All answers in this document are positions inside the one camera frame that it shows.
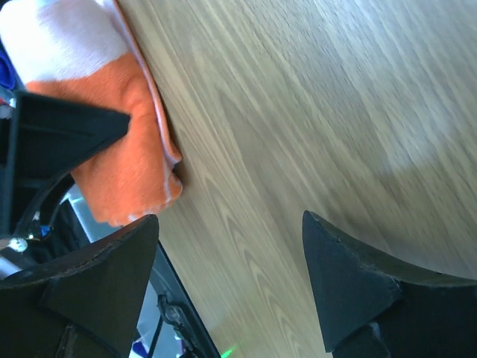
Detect orange white cartoon towel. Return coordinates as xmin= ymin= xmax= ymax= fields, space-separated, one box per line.
xmin=0 ymin=0 xmax=184 ymax=227

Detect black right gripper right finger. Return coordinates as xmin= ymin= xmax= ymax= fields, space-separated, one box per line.
xmin=302 ymin=211 xmax=476 ymax=357

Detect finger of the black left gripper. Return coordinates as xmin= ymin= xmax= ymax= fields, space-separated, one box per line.
xmin=1 ymin=91 xmax=130 ymax=235

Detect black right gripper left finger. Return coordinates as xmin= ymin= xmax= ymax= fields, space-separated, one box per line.
xmin=1 ymin=215 xmax=159 ymax=357

